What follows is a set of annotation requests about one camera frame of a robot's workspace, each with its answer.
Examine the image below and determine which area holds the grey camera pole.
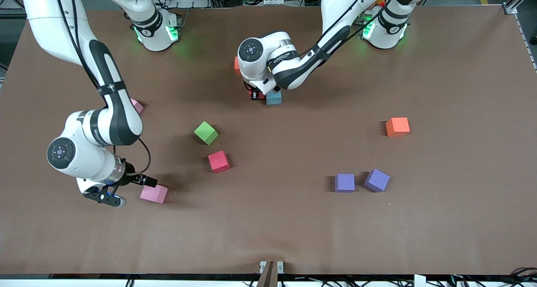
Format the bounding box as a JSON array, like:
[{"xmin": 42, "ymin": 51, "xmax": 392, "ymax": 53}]
[{"xmin": 256, "ymin": 261, "xmax": 278, "ymax": 287}]

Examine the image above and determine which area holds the aluminium side rail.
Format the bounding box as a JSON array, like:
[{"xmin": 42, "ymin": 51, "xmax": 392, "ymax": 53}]
[{"xmin": 514, "ymin": 13, "xmax": 537, "ymax": 73}]

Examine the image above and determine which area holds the silver mounting bracket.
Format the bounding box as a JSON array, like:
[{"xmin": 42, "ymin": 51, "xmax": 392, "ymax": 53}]
[{"xmin": 259, "ymin": 261, "xmax": 284, "ymax": 275}]

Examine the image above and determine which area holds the purple foam cube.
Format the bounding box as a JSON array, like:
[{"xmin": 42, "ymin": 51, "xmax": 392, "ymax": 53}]
[
  {"xmin": 364, "ymin": 168, "xmax": 391, "ymax": 193},
  {"xmin": 334, "ymin": 173, "xmax": 356, "ymax": 193}
]

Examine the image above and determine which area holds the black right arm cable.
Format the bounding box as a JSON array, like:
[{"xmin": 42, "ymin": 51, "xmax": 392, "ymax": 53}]
[{"xmin": 52, "ymin": 0, "xmax": 151, "ymax": 175}]

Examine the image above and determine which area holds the brown paper table cover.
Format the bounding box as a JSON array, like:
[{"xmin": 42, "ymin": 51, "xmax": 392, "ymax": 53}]
[{"xmin": 0, "ymin": 5, "xmax": 537, "ymax": 276}]

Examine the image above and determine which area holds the green foam cube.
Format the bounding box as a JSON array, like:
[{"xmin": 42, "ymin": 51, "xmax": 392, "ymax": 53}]
[{"xmin": 193, "ymin": 120, "xmax": 219, "ymax": 146}]

